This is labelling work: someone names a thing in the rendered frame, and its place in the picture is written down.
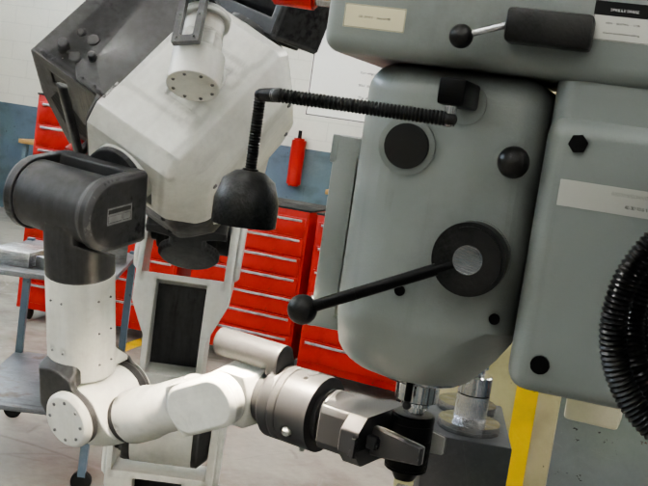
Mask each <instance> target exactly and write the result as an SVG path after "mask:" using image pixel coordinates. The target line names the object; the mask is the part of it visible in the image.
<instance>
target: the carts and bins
mask: <svg viewBox="0 0 648 486"><path fill-rule="evenodd" d="M127 250H128V246H125V247H122V248H119V249H117V250H114V251H110V252H108V253H111V254H113V255H115V267H116V279H117V278H118V277H119V276H120V275H121V274H122V273H123V272H124V271H125V270H126V269H127V268H128V269H127V277H126V285H125V293H124V301H123V309H122V318H121V332H120V340H119V348H120V349H121V350H123V351H124V352H125V347H126V340H127V331H128V323H129V315H130V308H131V299H132V291H133V284H134V276H135V266H134V263H133V258H134V251H130V253H128V252H127ZM0 275H6V276H14V277H21V278H23V281H22V290H21V299H20V308H19V317H18V326H17V335H16V344H15V351H14V352H13V353H12V354H11V355H10V357H9V358H8V359H7V360H6V361H4V362H3V363H1V364H0V410H4V413H5V415H6V416H8V417H9V418H16V417H18V416H19V414H20V413H29V414H37V415H45V416H46V412H45V411H44V409H43V408H42V406H41V396H40V372H39V365H40V362H41V361H42V359H43V358H44V357H46V356H47V354H40V353H32V352H24V351H23V348H24V339H25V331H26V322H27V312H28V304H29V295H30V286H31V279H36V280H43V281H44V258H43V241H39V240H36V238H35V237H28V238H27V240H25V241H23V242H21V243H19V242H11V243H7V244H3V245H0ZM89 449H90V445H89V444H85V445H83V446H80V454H79V463H78V471H77V472H75V473H74V474H73V475H72V477H71V479H70V486H91V483H92V477H91V475H90V474H89V473H88V472H87V466H88V458H89Z"/></svg>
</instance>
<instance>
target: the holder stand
mask: <svg viewBox="0 0 648 486"><path fill-rule="evenodd" d="M456 396H457V392H446V393H441V394H440V395H439V401H438V403H437V404H435V405H431V406H430V407H429V408H427V409H425V411H427V412H429V413H431V414H432V415H433V416H434V417H435V423H434V429H433V430H434V431H436V432H438V433H440V434H443V435H445V436H447V440H446V446H445V454H442V455H438V454H433V453H429V459H428V465H427V471H426V473H424V474H421V475H417V477H416V478H415V479H414V485H413V486H506V480H507V475H508V469H509V464H510V458H511V452H512V448H511V444H510V441H509V437H508V432H507V428H506V424H505V420H504V415H503V411H502V408H501V406H498V405H495V404H494V403H493V402H491V401H489V406H488V412H487V418H486V422H485V423H484V424H468V423H465V422H462V421H459V420H457V419H455V418H454V417H453V414H454V408H455V402H456Z"/></svg>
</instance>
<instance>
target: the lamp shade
mask: <svg viewBox="0 0 648 486"><path fill-rule="evenodd" d="M278 210H279V201H278V195H277V190H276V184H275V182H274V181H273V180H272V179H271V178H270V177H269V176H268V175H266V174H265V173H262V172H259V171H258V170H257V169H255V170H253V169H247V168H242V169H236V170H234V171H232V172H230V173H228V174H227V175H224V176H223V178H222V180H221V182H220V184H219V186H218V188H217V190H216V192H215V194H214V198H213V205H212V213H211V221H212V222H214V223H217V224H220V225H225V226H230V227H235V228H242V229H249V230H275V229H276V224H277V217H278Z"/></svg>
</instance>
